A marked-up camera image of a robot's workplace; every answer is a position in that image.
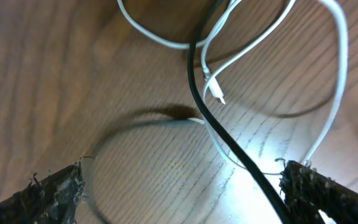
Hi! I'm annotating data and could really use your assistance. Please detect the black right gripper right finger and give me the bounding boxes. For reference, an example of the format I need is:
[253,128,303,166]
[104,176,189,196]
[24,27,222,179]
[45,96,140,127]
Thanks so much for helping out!
[280,161,358,224]

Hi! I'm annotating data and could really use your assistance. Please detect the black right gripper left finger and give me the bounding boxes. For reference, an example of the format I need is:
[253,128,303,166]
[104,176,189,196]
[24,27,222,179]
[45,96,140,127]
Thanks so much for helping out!
[0,162,85,224]

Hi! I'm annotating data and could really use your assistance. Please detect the white USB cable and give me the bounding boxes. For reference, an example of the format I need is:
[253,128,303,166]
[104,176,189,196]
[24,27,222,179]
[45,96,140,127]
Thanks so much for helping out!
[116,0,349,177]

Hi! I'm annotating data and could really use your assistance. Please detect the black USB cable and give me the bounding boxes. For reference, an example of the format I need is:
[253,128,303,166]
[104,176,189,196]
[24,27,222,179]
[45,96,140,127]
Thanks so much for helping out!
[85,0,293,224]

